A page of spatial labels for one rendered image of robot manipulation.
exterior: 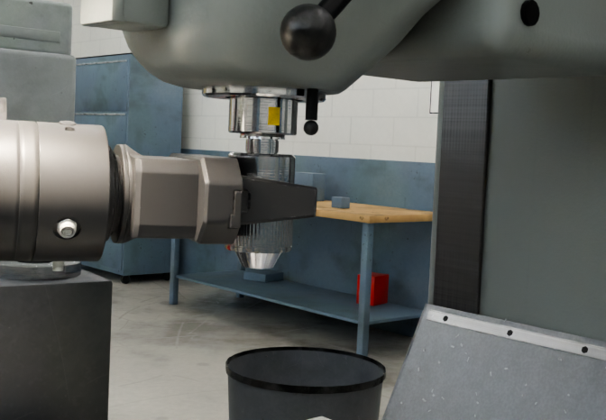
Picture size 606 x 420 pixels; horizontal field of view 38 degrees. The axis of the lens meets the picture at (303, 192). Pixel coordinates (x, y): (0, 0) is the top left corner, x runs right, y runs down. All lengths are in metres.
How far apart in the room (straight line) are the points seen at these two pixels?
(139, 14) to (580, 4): 0.32
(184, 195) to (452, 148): 0.47
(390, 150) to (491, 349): 5.40
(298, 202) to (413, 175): 5.55
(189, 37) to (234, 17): 0.03
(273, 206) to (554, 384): 0.39
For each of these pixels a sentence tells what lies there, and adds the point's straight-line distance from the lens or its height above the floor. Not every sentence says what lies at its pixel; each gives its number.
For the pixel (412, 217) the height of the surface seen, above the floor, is 0.86.
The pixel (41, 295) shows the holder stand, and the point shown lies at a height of 1.12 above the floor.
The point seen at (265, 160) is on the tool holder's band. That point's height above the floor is 1.26.
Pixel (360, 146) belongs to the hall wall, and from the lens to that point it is 6.51.
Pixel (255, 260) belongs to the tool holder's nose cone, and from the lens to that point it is 0.61.
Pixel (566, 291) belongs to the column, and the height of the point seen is 1.14.
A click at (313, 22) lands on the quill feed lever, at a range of 0.47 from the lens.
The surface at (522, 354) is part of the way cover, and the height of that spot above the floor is 1.08.
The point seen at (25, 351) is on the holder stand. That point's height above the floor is 1.07.
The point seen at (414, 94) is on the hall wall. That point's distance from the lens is 6.18.
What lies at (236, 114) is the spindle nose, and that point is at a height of 1.29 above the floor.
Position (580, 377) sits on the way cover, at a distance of 0.88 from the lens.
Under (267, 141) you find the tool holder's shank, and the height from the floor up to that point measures 1.28.
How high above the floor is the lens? 1.27
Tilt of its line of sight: 3 degrees down
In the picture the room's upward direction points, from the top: 3 degrees clockwise
